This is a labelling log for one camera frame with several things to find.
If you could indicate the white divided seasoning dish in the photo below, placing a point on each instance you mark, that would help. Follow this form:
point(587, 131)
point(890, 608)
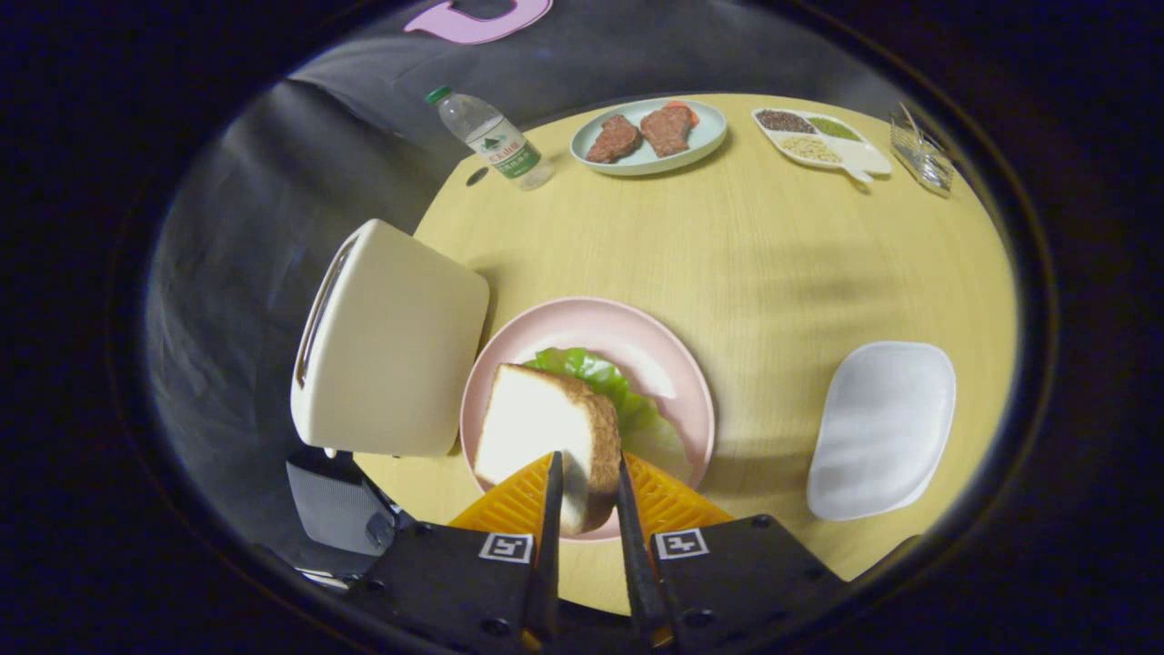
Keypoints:
point(864, 159)

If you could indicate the light wooden stick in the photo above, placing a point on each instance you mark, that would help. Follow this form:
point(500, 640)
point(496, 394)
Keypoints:
point(909, 116)

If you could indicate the clear plastic water bottle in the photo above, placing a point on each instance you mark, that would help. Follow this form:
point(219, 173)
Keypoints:
point(496, 141)

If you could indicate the white rounded square plate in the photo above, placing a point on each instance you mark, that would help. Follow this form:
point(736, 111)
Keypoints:
point(882, 428)

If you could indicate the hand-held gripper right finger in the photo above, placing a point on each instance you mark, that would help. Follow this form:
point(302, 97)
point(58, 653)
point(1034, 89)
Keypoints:
point(637, 564)

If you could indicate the pale green round plate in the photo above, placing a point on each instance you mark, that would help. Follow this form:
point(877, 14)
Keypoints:
point(709, 132)

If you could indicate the clear glass cup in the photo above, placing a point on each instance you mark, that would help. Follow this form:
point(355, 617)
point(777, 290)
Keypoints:
point(923, 159)

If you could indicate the cream white toaster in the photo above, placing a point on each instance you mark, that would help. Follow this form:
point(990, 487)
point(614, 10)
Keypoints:
point(391, 355)

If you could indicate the white bread slice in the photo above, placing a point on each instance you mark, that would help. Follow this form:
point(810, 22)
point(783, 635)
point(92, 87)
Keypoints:
point(536, 418)

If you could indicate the orange carrot slice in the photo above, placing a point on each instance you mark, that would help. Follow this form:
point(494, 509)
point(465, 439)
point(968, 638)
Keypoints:
point(689, 111)

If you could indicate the black table grommet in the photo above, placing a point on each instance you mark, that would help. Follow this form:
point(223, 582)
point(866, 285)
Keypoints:
point(476, 176)

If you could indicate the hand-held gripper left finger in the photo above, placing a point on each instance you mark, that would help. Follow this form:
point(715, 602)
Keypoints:
point(546, 564)

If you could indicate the green lettuce leaf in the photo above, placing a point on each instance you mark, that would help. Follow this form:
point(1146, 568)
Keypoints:
point(627, 409)

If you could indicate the pink round plate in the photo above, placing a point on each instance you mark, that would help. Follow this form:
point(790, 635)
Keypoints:
point(591, 323)

